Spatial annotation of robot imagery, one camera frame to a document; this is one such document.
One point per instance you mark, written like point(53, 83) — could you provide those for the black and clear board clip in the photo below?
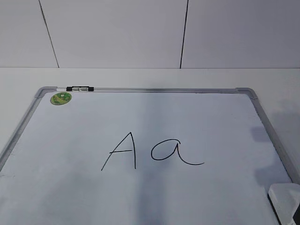
point(80, 88)

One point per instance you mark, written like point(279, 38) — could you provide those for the white board eraser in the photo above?
point(285, 201)

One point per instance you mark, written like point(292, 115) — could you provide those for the white board with aluminium frame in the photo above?
point(143, 157)

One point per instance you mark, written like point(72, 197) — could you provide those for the round green sticker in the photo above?
point(61, 98)

